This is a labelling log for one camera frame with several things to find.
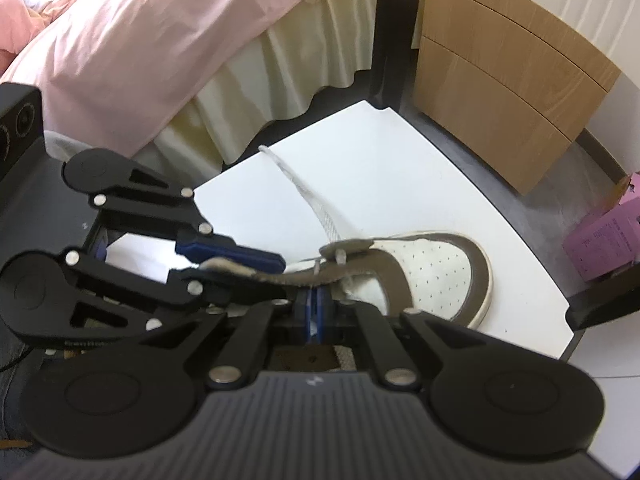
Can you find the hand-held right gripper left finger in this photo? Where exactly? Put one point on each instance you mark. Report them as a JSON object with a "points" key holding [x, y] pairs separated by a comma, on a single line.
{"points": [[307, 312]]}

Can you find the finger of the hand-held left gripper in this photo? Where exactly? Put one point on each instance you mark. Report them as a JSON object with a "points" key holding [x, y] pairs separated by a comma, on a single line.
{"points": [[225, 250], [135, 300]]}

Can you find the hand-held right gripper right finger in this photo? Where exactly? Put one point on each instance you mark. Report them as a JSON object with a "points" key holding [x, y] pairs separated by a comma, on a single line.
{"points": [[322, 312]]}

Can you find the white shoelace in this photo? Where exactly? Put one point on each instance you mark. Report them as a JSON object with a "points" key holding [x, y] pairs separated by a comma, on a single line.
{"points": [[320, 210]]}

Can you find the white and brown sneaker shoe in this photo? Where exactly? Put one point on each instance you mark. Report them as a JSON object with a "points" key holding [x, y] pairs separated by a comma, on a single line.
{"points": [[430, 270]]}

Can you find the pink duvet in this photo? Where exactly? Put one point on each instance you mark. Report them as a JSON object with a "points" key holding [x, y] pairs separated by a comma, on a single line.
{"points": [[150, 50]]}

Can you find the pink cardboard box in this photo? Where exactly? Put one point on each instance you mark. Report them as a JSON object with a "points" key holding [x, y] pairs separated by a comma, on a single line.
{"points": [[605, 240]]}

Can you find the wooden drawer cabinet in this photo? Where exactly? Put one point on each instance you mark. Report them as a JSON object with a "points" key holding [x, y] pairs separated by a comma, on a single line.
{"points": [[500, 75]]}

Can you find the white chair with black frame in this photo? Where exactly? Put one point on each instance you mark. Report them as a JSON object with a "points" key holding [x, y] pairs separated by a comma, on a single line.
{"points": [[350, 160]]}

